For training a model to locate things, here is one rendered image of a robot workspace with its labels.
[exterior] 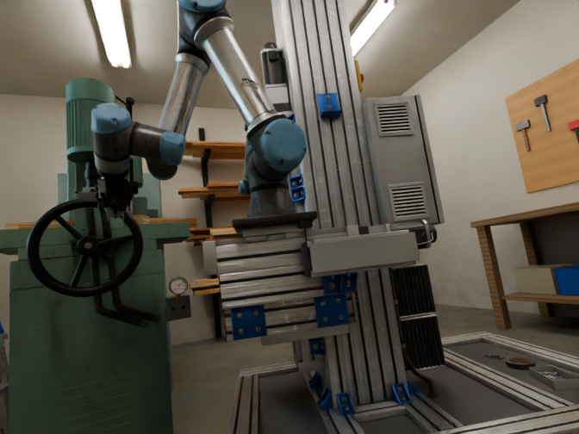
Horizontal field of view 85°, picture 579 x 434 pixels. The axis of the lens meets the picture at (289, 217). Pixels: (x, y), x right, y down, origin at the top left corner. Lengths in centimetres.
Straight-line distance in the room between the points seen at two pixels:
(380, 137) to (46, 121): 362
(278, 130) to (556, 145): 284
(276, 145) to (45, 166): 344
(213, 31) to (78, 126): 76
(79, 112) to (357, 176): 109
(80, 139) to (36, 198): 254
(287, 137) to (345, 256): 32
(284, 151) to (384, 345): 71
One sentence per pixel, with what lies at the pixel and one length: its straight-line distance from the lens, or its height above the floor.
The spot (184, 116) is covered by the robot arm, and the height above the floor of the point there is 112.
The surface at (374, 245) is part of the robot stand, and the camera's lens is 79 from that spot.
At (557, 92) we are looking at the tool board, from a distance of 345.
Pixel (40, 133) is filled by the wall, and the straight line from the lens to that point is 418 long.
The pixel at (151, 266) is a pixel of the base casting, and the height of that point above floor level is 74.
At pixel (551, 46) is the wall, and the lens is 359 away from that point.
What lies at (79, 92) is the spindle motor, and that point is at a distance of 155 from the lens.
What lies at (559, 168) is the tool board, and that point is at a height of 118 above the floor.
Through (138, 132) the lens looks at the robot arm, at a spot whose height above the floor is 101.
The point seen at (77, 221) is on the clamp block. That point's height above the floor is 90.
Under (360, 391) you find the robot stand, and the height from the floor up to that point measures 27.
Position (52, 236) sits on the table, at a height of 87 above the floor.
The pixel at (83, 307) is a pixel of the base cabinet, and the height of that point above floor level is 63.
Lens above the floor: 69
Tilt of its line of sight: 8 degrees up
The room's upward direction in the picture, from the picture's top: 7 degrees counter-clockwise
